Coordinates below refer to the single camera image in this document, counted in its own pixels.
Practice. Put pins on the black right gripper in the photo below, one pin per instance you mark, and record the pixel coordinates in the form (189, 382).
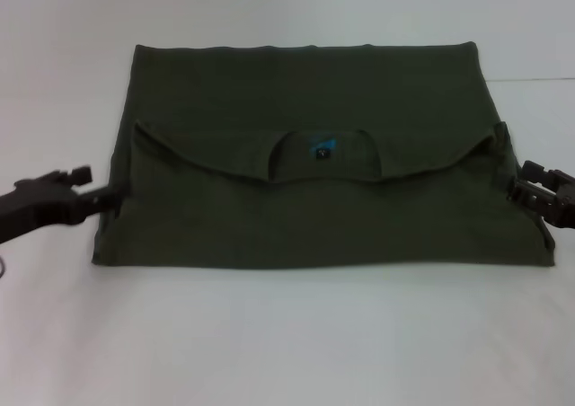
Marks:
(561, 204)

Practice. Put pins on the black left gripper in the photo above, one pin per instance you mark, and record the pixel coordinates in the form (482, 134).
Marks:
(31, 206)

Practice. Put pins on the dark green FREE T-shirt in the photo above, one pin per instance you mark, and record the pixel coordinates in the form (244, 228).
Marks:
(314, 199)

